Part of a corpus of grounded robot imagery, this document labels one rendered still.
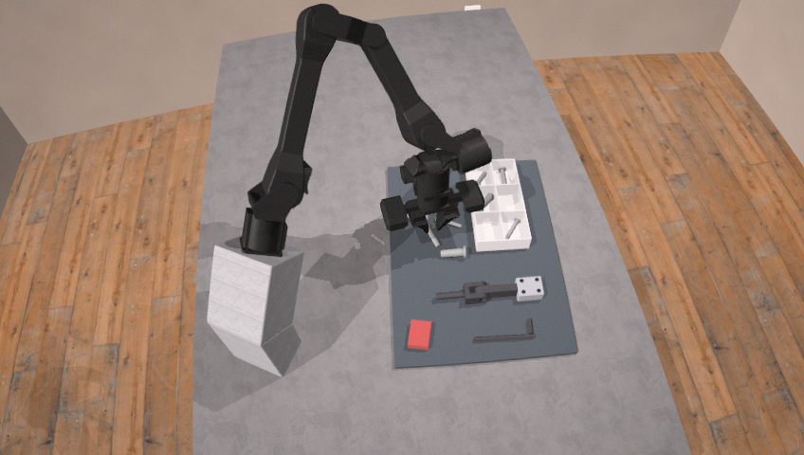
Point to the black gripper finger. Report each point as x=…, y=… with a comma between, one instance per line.
x=443, y=218
x=422, y=224

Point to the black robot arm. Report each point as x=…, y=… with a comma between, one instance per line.
x=286, y=179

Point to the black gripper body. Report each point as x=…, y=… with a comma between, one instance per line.
x=393, y=210

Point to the grey metal clevis fork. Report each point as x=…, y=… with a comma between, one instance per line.
x=467, y=289

